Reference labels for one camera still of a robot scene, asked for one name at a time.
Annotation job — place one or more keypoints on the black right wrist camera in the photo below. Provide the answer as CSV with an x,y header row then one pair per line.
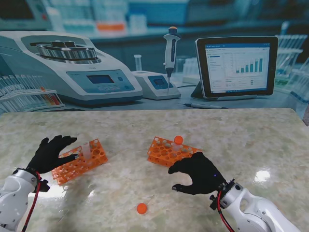
x,y
214,202

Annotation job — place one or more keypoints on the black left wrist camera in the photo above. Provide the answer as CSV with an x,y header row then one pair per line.
x,y
43,185

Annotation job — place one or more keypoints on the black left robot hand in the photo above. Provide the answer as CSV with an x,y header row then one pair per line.
x,y
47,157

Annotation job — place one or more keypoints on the printed laboratory backdrop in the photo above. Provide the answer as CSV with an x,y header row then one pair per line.
x,y
154,48

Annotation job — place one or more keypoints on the clear plastic test tube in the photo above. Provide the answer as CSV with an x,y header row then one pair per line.
x,y
177,149
86,152

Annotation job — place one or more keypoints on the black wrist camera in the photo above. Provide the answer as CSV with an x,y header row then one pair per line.
x,y
43,185
214,202

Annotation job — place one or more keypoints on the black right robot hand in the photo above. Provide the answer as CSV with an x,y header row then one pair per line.
x,y
205,174

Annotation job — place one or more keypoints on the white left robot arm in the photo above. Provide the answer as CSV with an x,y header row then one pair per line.
x,y
14,200

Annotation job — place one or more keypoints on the orange tube cap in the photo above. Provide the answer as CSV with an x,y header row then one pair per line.
x,y
178,140
142,208

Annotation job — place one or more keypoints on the orange test tube rack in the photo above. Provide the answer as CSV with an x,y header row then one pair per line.
x,y
164,152
96,154

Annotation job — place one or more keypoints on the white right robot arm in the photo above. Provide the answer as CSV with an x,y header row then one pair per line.
x,y
258,212

